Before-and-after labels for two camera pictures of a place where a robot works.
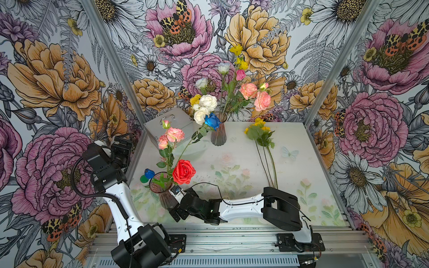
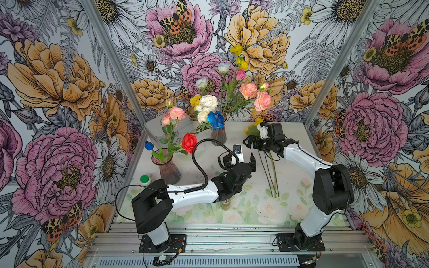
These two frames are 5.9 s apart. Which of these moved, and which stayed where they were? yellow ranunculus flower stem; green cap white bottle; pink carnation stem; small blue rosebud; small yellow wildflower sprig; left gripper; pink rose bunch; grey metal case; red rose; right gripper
Moved: right gripper; left gripper; pink carnation stem; red rose; small blue rosebud
Stayed: small yellow wildflower sprig; green cap white bottle; yellow ranunculus flower stem; pink rose bunch; grey metal case
